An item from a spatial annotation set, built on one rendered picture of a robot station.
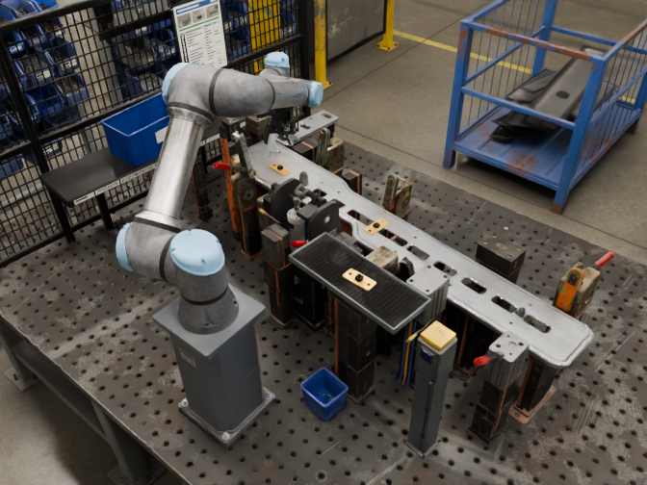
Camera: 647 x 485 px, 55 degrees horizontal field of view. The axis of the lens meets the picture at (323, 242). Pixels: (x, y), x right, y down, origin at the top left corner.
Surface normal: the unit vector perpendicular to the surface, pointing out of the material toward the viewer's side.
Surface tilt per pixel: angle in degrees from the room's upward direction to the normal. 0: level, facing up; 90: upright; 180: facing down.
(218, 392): 90
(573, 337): 0
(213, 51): 90
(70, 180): 0
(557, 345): 0
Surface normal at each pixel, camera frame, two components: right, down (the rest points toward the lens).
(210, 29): 0.69, 0.46
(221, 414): 0.06, 0.65
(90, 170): -0.02, -0.76
